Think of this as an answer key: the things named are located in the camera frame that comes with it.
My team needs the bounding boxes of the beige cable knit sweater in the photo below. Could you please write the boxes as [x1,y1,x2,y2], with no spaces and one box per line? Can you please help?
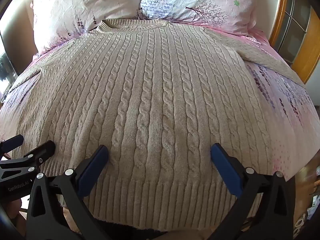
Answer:
[0,19,307,230]

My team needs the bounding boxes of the wooden framed glass door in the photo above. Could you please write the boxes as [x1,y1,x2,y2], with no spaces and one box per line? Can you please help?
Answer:
[282,0,320,83]

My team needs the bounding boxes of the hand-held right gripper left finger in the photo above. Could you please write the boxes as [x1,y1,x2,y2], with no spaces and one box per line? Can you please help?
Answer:
[26,144,110,240]

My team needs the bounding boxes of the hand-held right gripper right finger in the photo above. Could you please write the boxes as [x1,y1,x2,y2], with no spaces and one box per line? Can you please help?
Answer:
[207,143,294,240]

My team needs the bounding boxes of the pink tree print bed sheet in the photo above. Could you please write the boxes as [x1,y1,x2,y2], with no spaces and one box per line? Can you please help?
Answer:
[0,26,320,180]

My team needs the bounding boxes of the blue flower tree print pillow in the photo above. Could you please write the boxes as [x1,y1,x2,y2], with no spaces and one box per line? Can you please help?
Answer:
[139,0,265,37]

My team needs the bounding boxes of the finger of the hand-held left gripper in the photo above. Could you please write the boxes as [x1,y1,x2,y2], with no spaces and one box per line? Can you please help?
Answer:
[0,134,24,155]
[0,140,56,178]

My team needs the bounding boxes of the pale pink floral pillow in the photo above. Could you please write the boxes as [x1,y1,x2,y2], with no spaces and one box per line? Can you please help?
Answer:
[30,0,148,54]

